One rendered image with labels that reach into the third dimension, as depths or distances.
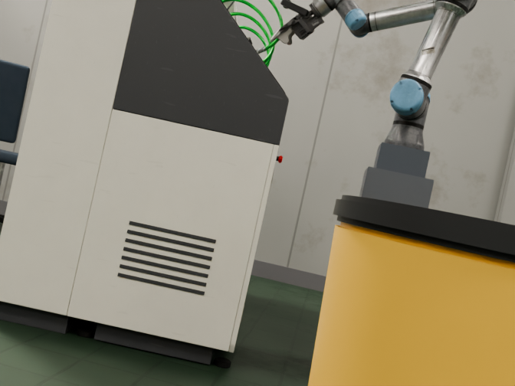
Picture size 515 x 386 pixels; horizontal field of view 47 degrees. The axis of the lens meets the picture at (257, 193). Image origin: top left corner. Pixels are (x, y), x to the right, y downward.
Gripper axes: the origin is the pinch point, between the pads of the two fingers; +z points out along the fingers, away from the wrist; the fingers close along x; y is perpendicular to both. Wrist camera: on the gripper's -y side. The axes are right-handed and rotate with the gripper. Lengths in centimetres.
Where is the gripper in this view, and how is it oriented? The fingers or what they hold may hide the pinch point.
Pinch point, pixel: (273, 38)
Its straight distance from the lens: 242.4
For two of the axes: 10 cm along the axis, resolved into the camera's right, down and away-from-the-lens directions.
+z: -7.7, 5.6, 3.1
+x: 2.7, -1.6, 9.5
